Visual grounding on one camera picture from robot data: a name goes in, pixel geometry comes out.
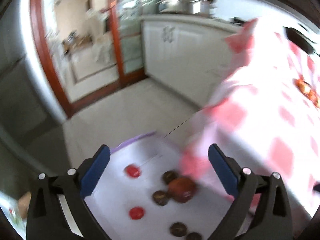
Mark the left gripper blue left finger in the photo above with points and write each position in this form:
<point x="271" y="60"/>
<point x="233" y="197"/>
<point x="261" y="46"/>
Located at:
<point x="92" y="169"/>

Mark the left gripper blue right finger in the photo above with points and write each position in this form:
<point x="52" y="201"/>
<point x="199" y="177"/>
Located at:
<point x="226" y="168"/>

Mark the large dark red apple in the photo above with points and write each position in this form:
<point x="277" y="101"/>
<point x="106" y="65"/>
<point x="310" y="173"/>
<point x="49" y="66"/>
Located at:
<point x="182" y="189"/>

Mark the red tomato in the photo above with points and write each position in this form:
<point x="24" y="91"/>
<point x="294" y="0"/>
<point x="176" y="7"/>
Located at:
<point x="136" y="213"/>
<point x="132" y="171"/>

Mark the white kitchen cabinet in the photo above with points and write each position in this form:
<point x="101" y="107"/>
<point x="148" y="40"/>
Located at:
<point x="188" y="54"/>

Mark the red white checkered tablecloth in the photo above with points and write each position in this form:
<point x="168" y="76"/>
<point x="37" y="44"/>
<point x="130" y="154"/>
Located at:
<point x="259" y="117"/>

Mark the wooden glass door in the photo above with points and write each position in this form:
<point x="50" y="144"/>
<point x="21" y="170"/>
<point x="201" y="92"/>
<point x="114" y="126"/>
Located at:
<point x="87" y="48"/>

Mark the black frying pan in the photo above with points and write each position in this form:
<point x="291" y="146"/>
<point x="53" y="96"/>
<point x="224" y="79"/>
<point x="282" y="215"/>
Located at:
<point x="300" y="40"/>

